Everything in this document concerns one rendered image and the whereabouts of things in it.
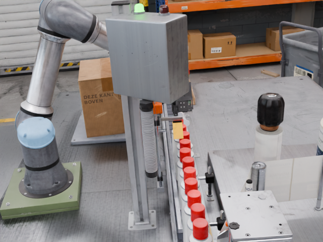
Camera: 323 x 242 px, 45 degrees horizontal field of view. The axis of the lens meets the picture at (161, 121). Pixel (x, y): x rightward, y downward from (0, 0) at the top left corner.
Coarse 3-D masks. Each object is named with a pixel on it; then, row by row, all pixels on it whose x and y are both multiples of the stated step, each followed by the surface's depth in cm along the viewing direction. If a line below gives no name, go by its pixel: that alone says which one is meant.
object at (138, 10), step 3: (138, 3) 92; (135, 6) 92; (138, 6) 91; (141, 6) 91; (135, 9) 92; (138, 9) 91; (141, 9) 92; (135, 12) 92; (138, 12) 92; (141, 12) 92; (144, 12) 92
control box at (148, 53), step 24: (120, 24) 88; (144, 24) 85; (168, 24) 82; (120, 48) 91; (144, 48) 87; (168, 48) 84; (120, 72) 94; (144, 72) 90; (168, 72) 86; (144, 96) 93; (168, 96) 89
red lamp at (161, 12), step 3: (162, 6) 88; (165, 6) 88; (159, 9) 89; (162, 9) 88; (165, 9) 88; (168, 9) 88; (159, 12) 89; (162, 12) 88; (165, 12) 88; (168, 12) 88; (162, 15) 88; (165, 15) 88
